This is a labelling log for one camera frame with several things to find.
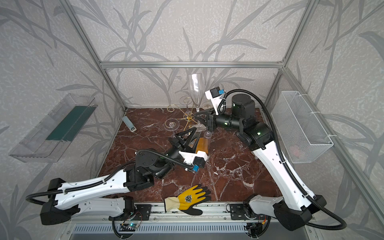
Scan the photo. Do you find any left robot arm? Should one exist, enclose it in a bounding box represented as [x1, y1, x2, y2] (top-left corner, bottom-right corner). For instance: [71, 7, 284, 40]
[26, 128, 208, 226]

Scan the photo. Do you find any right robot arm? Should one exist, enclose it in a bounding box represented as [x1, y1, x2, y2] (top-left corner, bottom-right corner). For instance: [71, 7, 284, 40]
[195, 87, 347, 231]

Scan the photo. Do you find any yellow wooden rack base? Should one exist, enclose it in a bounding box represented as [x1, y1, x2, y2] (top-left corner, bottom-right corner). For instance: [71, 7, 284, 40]
[196, 138, 211, 154]

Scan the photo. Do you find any yellow black work glove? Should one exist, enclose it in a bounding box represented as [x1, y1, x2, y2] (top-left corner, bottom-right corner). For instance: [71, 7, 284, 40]
[164, 184, 212, 216]

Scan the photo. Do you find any grey remote control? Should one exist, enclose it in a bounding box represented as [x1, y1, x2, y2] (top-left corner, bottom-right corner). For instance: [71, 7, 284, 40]
[122, 116, 137, 133]

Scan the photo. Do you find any pink item in basket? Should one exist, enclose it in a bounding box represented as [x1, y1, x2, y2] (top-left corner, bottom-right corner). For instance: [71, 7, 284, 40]
[290, 145, 305, 159]

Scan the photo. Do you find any green circuit board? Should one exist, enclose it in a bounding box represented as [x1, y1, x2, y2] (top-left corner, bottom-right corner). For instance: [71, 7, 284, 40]
[119, 223, 141, 233]

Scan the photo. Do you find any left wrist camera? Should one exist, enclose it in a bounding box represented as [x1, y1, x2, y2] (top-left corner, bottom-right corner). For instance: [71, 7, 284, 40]
[179, 151, 208, 172]

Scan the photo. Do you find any gold wire wine glass rack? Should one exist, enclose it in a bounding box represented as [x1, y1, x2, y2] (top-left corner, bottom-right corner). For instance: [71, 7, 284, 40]
[167, 104, 197, 131]

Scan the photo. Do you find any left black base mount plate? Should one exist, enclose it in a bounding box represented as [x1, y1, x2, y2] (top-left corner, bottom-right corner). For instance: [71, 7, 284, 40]
[109, 204, 152, 221]

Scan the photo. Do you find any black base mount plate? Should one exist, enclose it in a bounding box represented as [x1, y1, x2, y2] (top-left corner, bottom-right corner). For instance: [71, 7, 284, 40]
[228, 204, 257, 221]
[109, 204, 152, 221]

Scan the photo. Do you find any aluminium front rail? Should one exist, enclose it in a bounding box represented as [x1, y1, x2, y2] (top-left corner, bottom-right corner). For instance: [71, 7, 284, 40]
[62, 201, 316, 224]

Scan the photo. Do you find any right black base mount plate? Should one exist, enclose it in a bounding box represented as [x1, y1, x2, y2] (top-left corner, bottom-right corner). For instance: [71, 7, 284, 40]
[228, 204, 257, 221]

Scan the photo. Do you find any white wire mesh basket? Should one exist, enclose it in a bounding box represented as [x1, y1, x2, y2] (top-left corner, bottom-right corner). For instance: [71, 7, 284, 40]
[272, 91, 334, 164]

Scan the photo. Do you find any clear acrylic wall shelf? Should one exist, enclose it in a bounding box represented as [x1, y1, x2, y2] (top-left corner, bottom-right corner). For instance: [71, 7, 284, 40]
[9, 94, 98, 163]

